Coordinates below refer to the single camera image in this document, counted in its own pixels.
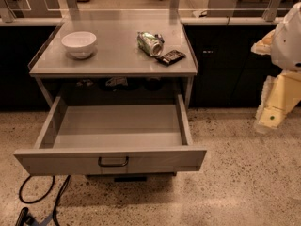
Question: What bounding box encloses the black plug on floor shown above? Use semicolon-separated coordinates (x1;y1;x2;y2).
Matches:
15;207;34;226

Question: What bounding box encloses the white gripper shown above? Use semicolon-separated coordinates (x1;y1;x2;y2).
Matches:
251;2;301;133

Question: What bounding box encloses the black drawer handle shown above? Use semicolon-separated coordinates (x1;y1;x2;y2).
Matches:
98;156;129;168

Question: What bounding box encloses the dark snack packet rear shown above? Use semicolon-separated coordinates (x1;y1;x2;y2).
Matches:
154;34;165;43

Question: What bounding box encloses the grey open top drawer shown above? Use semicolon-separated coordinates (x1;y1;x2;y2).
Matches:
14;96;206;175

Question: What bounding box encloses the grey metal cabinet counter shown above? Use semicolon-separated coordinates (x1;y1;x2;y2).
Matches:
30;9;198;103

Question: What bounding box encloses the crushed green can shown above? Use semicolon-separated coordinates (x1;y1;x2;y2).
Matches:
137;32;164;57

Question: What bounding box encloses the white ceramic bowl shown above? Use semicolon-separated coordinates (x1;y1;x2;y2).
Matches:
61;31;97;59

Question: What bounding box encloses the dark snack bar front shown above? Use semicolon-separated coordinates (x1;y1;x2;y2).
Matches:
156;50;185;66

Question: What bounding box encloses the black floor cable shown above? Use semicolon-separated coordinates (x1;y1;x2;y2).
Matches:
18;174;72;226

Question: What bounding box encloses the glass barrier panel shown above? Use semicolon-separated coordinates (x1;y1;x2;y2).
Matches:
1;0;300;21

